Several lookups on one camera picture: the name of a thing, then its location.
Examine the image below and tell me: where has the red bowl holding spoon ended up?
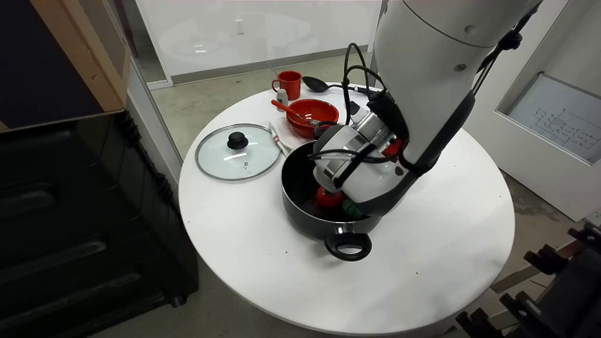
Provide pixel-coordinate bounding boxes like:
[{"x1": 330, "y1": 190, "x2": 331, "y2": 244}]
[{"x1": 286, "y1": 98, "x2": 343, "y2": 141}]

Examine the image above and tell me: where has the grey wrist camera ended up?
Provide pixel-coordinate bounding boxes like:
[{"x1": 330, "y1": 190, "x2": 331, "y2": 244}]
[{"x1": 346, "y1": 111, "x2": 393, "y2": 149}]

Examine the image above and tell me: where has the metal utensil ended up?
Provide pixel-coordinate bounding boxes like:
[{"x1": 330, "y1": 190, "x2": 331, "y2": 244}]
[{"x1": 269, "y1": 124, "x2": 294, "y2": 158}]

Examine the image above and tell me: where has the red plastic spoon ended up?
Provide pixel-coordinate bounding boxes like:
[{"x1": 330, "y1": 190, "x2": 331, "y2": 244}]
[{"x1": 271, "y1": 100, "x2": 316, "y2": 126}]

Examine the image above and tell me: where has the black cooking pot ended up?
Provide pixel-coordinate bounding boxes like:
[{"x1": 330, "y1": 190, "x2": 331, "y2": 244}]
[{"x1": 279, "y1": 139, "x2": 393, "y2": 261}]

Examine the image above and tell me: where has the glass pot lid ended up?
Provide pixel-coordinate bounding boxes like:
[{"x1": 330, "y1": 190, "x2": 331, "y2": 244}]
[{"x1": 194, "y1": 122, "x2": 284, "y2": 182}]

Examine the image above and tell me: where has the black looped wrist cable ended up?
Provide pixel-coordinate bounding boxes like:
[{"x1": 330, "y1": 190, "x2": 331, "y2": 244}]
[{"x1": 341, "y1": 42, "x2": 388, "y2": 128}]

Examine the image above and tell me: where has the wooden beam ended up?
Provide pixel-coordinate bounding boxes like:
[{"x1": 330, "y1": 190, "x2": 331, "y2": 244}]
[{"x1": 31, "y1": 0, "x2": 130, "y2": 115}]

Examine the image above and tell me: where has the door window panel with writing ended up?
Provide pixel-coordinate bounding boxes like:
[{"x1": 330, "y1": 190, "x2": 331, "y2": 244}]
[{"x1": 508, "y1": 73, "x2": 601, "y2": 166}]

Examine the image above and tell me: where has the frosted glass wall panel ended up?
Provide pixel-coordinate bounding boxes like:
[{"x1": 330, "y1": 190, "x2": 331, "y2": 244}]
[{"x1": 134, "y1": 0, "x2": 384, "y2": 81}]

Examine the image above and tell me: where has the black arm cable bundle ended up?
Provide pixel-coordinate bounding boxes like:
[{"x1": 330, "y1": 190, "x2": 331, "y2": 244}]
[{"x1": 476, "y1": 0, "x2": 544, "y2": 73}]

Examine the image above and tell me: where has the black equipment rack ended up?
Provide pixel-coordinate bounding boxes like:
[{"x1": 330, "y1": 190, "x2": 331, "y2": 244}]
[{"x1": 455, "y1": 218, "x2": 601, "y2": 338}]

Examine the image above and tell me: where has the black ladle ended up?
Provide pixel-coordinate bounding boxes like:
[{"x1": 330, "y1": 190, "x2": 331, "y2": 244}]
[{"x1": 303, "y1": 75, "x2": 354, "y2": 96}]

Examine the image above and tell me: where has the red mug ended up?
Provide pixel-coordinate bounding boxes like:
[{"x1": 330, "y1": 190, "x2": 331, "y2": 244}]
[{"x1": 271, "y1": 70, "x2": 305, "y2": 102}]

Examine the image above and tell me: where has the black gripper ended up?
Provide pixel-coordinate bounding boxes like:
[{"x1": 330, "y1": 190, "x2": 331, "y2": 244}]
[{"x1": 369, "y1": 92, "x2": 412, "y2": 143}]

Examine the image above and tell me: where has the red toy tomato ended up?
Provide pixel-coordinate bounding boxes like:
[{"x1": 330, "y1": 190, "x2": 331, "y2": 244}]
[{"x1": 315, "y1": 186, "x2": 346, "y2": 212}]

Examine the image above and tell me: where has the white door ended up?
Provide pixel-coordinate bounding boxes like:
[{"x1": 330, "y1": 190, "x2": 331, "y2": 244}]
[{"x1": 463, "y1": 0, "x2": 601, "y2": 224}]

